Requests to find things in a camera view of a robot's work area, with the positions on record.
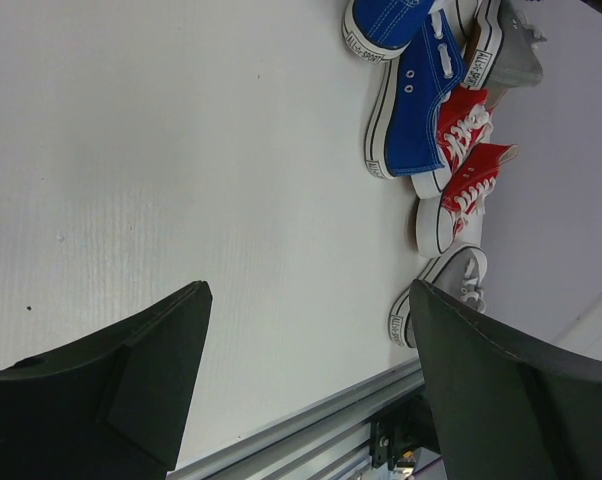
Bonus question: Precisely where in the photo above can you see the grey sneaker at back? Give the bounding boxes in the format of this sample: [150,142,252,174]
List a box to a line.
[462,0,547,90]

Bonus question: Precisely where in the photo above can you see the blue sneaker upper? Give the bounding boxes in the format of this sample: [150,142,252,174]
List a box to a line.
[342,0,447,64]

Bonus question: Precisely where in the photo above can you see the blue sneaker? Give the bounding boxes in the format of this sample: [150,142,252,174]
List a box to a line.
[342,0,447,64]
[364,10,466,179]

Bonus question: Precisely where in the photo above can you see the grey sneaker in front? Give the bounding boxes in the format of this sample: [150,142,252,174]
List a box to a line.
[388,242,487,348]

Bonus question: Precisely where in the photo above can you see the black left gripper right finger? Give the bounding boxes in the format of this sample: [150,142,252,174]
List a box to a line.
[409,278,602,480]

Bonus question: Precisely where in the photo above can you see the blue sneaker lower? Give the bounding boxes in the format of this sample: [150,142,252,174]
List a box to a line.
[364,10,466,179]

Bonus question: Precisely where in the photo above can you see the red sneaker lower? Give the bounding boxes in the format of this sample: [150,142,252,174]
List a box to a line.
[415,143,519,258]

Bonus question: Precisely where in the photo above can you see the red sneaker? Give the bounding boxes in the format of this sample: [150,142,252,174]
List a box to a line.
[415,143,519,258]
[411,86,494,199]

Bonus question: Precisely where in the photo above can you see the red sneaker upper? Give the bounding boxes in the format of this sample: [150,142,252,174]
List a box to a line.
[411,86,494,199]

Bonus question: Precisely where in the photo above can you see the grey sneaker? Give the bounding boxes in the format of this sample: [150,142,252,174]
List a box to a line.
[388,242,487,348]
[462,0,547,90]

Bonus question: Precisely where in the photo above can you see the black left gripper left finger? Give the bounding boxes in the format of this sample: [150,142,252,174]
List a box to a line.
[0,281,212,479]

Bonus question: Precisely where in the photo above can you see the aluminium mounting rail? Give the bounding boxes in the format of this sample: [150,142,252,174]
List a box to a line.
[168,358,423,479]

